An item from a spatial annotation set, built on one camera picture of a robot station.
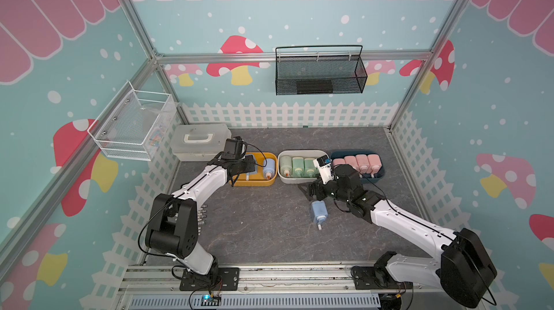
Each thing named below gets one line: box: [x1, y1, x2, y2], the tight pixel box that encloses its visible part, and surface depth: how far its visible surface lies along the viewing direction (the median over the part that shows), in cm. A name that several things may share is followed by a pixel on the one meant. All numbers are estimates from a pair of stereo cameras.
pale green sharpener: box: [279, 155, 293, 178], surface depth 99 cm
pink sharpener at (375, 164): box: [366, 153, 383, 178], surface depth 99 cm
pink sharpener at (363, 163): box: [355, 154, 371, 174], surface depth 99 cm
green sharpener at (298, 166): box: [292, 157, 305, 178], surface depth 98 cm
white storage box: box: [277, 149, 330, 184], surface depth 99 cm
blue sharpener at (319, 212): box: [311, 200, 329, 231], surface depth 85 cm
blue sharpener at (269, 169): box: [263, 158, 276, 180], surface depth 97 cm
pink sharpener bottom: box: [344, 155, 360, 172], surface depth 99 cm
